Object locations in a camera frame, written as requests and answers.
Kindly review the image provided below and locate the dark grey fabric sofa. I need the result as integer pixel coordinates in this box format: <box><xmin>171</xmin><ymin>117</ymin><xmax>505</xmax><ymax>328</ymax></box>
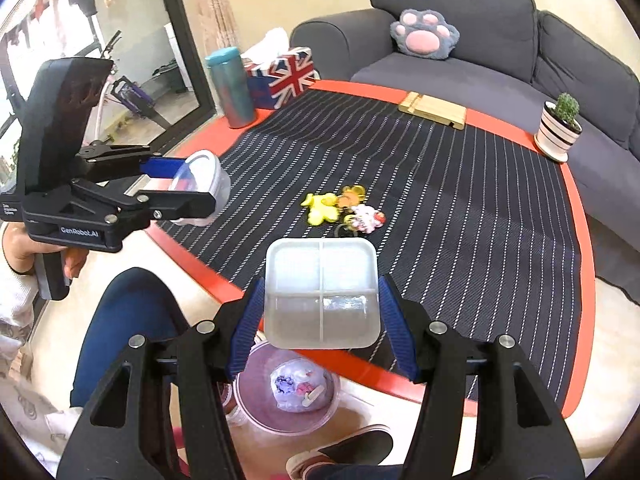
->
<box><xmin>290</xmin><ymin>0</ymin><xmax>640</xmax><ymax>306</ymax></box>

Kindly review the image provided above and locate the person's left forearm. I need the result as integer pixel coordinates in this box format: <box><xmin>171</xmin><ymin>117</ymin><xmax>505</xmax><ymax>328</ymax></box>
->
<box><xmin>0</xmin><ymin>260</ymin><xmax>41</xmax><ymax>346</ymax></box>

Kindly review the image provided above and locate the white tissue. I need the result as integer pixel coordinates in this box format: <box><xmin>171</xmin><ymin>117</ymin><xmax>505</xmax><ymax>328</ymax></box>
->
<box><xmin>241</xmin><ymin>27</ymin><xmax>291</xmax><ymax>67</ymax></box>

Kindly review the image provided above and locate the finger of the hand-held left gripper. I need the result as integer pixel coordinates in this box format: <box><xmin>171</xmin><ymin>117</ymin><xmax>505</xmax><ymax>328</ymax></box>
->
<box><xmin>67</xmin><ymin>180</ymin><xmax>218</xmax><ymax>221</ymax></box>
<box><xmin>75</xmin><ymin>142</ymin><xmax>187</xmax><ymax>181</ymax></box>

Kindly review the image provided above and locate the person's left hand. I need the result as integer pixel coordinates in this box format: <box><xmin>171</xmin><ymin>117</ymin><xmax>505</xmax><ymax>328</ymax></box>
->
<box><xmin>0</xmin><ymin>220</ymin><xmax>88</xmax><ymax>281</ymax></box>

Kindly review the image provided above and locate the flag print tissue box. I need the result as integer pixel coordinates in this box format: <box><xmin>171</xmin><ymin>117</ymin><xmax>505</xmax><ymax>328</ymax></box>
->
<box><xmin>245</xmin><ymin>46</ymin><xmax>317</xmax><ymax>110</ymax></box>

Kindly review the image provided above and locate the white patterned shirt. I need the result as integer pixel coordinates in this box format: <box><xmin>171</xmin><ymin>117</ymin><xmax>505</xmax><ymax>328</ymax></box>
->
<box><xmin>0</xmin><ymin>340</ymin><xmax>83</xmax><ymax>478</ymax></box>

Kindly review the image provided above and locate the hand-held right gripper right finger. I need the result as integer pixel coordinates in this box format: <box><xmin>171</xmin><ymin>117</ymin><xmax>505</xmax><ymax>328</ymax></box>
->
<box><xmin>377</xmin><ymin>274</ymin><xmax>586</xmax><ymax>480</ymax></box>

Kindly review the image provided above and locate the wooden phone stand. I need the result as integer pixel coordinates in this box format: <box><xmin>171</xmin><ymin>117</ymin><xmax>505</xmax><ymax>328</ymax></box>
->
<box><xmin>398</xmin><ymin>91</ymin><xmax>467</xmax><ymax>131</ymax></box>

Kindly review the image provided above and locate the white appliance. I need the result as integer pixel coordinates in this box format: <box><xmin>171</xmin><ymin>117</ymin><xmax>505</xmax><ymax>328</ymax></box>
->
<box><xmin>165</xmin><ymin>22</ymin><xmax>193</xmax><ymax>93</ymax></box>

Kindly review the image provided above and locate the pink toy keychain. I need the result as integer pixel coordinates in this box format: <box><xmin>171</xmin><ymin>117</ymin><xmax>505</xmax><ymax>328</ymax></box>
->
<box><xmin>345</xmin><ymin>204</ymin><xmax>387</xmax><ymax>235</ymax></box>

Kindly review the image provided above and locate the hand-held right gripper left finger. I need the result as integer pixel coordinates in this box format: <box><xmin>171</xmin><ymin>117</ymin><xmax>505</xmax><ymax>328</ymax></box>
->
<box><xmin>56</xmin><ymin>277</ymin><xmax>268</xmax><ymax>480</ymax></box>

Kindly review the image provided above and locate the person's left leg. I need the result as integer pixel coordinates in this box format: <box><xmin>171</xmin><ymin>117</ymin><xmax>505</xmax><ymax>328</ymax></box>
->
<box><xmin>70</xmin><ymin>266</ymin><xmax>201</xmax><ymax>408</ymax></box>

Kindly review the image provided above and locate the white pot saucer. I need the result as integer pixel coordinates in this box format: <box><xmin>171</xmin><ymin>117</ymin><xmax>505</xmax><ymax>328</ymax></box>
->
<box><xmin>533</xmin><ymin>132</ymin><xmax>571</xmax><ymax>163</ymax></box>

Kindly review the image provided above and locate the yellow duck toy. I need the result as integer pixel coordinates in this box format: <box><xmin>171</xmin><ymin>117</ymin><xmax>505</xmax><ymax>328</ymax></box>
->
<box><xmin>301</xmin><ymin>192</ymin><xmax>343</xmax><ymax>226</ymax></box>

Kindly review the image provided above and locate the white crumpled plastic wrap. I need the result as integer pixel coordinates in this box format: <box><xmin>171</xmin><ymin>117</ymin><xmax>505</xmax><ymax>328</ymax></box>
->
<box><xmin>270</xmin><ymin>360</ymin><xmax>342</xmax><ymax>407</ymax></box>

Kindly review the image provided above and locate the black white striped table mat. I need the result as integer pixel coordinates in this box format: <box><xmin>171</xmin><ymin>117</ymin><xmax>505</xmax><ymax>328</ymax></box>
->
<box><xmin>160</xmin><ymin>91</ymin><xmax>583</xmax><ymax>418</ymax></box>

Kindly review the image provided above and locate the black framed glass door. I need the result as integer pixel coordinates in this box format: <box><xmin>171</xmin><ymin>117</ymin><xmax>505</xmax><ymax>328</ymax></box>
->
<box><xmin>0</xmin><ymin>0</ymin><xmax>219</xmax><ymax>161</ymax></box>

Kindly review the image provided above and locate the person's right leg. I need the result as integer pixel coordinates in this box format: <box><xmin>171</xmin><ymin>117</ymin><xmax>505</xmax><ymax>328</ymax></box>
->
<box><xmin>300</xmin><ymin>462</ymin><xmax>407</xmax><ymax>480</ymax></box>

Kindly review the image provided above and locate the white divided plastic tray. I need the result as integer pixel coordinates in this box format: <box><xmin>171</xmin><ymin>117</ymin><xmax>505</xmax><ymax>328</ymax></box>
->
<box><xmin>264</xmin><ymin>238</ymin><xmax>383</xmax><ymax>351</ymax></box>

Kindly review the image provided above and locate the person's leg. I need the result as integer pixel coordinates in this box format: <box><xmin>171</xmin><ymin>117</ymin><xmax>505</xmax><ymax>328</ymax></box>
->
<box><xmin>70</xmin><ymin>266</ymin><xmax>201</xmax><ymax>408</ymax></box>
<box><xmin>300</xmin><ymin>462</ymin><xmax>407</xmax><ymax>480</ymax></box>

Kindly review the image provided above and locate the purple bicycle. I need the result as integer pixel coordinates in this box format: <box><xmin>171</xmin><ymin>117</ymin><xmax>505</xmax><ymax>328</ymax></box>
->
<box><xmin>95</xmin><ymin>30</ymin><xmax>168</xmax><ymax>138</ymax></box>

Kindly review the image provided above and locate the cactus in striped pot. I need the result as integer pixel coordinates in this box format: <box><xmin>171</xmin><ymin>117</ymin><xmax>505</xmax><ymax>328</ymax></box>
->
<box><xmin>537</xmin><ymin>92</ymin><xmax>583</xmax><ymax>156</ymax></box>

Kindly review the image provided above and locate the black shoe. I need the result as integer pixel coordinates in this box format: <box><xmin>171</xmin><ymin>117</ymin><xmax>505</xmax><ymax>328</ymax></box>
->
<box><xmin>286</xmin><ymin>424</ymin><xmax>394</xmax><ymax>478</ymax></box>

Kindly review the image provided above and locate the pink plastic waste bin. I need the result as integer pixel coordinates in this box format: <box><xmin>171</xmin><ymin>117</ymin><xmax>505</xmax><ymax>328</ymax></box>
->
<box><xmin>232</xmin><ymin>342</ymin><xmax>343</xmax><ymax>433</ymax></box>

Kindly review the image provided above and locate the clear round plastic container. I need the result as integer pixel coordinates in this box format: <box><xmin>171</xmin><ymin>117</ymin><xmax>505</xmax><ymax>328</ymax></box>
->
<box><xmin>170</xmin><ymin>150</ymin><xmax>232</xmax><ymax>223</ymax></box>

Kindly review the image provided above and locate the beige patterned curtain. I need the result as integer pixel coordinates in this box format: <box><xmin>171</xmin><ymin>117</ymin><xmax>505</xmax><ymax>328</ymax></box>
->
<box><xmin>192</xmin><ymin>0</ymin><xmax>241</xmax><ymax>56</ymax></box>

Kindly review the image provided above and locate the teal thermos bottle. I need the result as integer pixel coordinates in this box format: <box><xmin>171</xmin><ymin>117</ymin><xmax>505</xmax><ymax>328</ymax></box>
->
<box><xmin>205</xmin><ymin>46</ymin><xmax>257</xmax><ymax>129</ymax></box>

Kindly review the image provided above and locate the grey pink paw cushion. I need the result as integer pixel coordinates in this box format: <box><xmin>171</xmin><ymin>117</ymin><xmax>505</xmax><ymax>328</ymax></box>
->
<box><xmin>390</xmin><ymin>7</ymin><xmax>461</xmax><ymax>61</ymax></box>

